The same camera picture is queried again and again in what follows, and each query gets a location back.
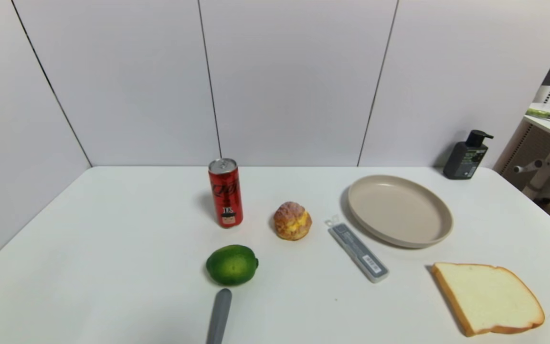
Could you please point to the green lime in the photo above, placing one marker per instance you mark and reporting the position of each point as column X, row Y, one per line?
column 231, row 265

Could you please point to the red soda can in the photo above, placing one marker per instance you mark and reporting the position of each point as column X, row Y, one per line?
column 226, row 196

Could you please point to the cream puff pastry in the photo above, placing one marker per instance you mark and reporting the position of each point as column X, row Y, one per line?
column 292, row 221

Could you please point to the brown plate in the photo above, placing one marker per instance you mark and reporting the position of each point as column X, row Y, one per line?
column 399, row 211

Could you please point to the black pump bottle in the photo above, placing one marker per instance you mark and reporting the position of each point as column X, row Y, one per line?
column 465, row 160

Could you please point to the grey pen case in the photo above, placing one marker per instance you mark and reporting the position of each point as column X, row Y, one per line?
column 358, row 251

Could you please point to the green tool on desk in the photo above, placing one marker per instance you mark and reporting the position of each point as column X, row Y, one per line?
column 542, row 113

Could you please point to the white bread slice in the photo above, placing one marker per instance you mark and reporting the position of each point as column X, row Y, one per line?
column 487, row 296

